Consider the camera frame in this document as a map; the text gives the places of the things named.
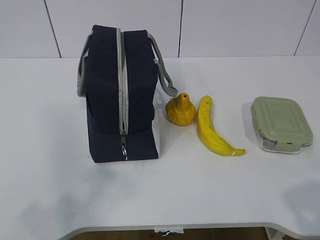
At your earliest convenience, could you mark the yellow pear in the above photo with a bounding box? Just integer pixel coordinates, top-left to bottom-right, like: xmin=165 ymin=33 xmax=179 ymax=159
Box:
xmin=165 ymin=92 xmax=196 ymax=126

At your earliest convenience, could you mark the yellow banana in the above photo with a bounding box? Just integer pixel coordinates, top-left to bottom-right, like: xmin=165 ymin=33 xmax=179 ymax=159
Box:
xmin=196 ymin=95 xmax=246 ymax=157

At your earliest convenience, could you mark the navy blue lunch bag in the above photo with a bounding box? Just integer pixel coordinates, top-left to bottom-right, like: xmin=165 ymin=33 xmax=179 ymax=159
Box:
xmin=77 ymin=25 xmax=178 ymax=163

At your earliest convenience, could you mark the green lidded glass container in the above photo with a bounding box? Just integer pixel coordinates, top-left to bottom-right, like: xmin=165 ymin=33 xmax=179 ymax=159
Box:
xmin=250 ymin=96 xmax=314 ymax=154

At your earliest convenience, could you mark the white table leg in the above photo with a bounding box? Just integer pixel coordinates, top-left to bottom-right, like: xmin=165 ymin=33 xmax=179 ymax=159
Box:
xmin=265 ymin=227 xmax=285 ymax=240

